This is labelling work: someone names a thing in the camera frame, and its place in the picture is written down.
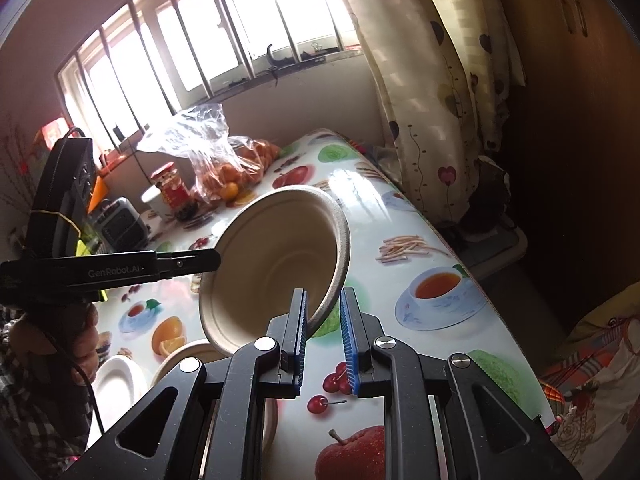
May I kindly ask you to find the beige paper bowl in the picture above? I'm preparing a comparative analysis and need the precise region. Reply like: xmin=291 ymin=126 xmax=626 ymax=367
xmin=150 ymin=338 xmax=279 ymax=461
xmin=198 ymin=185 xmax=350 ymax=356

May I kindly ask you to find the white foam plate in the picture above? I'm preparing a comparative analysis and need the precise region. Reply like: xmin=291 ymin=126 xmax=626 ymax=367
xmin=92 ymin=356 xmax=152 ymax=431

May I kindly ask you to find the checkered shirt sleeve forearm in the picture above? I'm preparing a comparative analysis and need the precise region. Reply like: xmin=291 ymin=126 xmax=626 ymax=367
xmin=1 ymin=307 xmax=89 ymax=479

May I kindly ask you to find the person's left hand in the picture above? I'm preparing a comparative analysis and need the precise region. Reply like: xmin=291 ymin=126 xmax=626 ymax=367
xmin=9 ymin=304 xmax=99 ymax=386

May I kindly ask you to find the small black heater appliance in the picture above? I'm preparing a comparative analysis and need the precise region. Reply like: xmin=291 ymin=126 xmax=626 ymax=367
xmin=91 ymin=197 xmax=149 ymax=252

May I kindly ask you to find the white ceramic cup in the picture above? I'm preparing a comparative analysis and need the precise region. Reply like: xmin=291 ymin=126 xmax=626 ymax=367
xmin=141 ymin=185 xmax=174 ymax=222

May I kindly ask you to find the red lidded jar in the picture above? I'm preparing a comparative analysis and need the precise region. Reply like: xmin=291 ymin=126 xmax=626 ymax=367
xmin=151 ymin=162 xmax=198 ymax=221

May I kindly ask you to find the colourful patterned blanket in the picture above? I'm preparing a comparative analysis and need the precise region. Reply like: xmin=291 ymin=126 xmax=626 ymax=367
xmin=540 ymin=284 xmax=639 ymax=479

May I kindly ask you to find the plastic bag of oranges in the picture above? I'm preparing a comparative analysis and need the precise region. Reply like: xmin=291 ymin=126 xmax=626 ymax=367
xmin=138 ymin=103 xmax=280 ymax=204

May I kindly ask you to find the barred window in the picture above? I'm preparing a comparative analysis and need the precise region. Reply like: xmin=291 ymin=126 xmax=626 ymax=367
xmin=58 ymin=0 xmax=359 ymax=156

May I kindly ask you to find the heart pattern curtain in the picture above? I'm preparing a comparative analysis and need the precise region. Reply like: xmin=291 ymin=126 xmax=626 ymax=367
xmin=343 ymin=0 xmax=523 ymax=224

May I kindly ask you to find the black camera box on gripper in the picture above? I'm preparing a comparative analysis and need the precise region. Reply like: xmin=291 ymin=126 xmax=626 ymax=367
xmin=25 ymin=127 xmax=96 ymax=259

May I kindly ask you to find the black cable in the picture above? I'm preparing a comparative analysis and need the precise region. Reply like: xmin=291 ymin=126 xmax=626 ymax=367
xmin=29 ymin=309 xmax=108 ymax=436

